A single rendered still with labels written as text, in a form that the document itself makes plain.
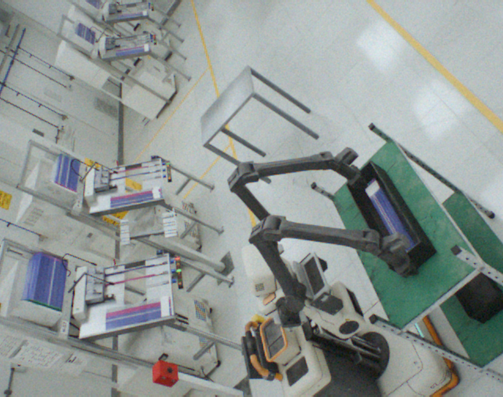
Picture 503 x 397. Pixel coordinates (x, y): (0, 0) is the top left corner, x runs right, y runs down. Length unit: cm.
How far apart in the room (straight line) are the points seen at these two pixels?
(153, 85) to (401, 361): 641
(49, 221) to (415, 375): 366
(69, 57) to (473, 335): 692
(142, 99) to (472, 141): 592
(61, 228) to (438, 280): 400
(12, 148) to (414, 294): 584
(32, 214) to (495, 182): 394
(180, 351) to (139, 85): 496
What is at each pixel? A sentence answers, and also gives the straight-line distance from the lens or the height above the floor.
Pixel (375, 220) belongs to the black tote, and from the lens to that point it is 258.
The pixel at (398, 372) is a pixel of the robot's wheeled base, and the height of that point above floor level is 28.
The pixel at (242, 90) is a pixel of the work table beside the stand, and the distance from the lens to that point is 477.
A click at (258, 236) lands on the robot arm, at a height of 158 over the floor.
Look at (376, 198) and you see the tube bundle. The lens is 258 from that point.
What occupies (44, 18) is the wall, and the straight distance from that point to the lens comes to 1162.
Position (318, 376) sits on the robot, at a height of 79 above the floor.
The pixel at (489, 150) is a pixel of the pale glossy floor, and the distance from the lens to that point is 370.
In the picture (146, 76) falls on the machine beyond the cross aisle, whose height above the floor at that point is 55.
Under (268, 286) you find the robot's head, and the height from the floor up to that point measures 128.
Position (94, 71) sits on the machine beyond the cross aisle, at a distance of 851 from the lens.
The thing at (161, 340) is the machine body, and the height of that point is 61.
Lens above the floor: 271
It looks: 30 degrees down
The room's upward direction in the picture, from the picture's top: 61 degrees counter-clockwise
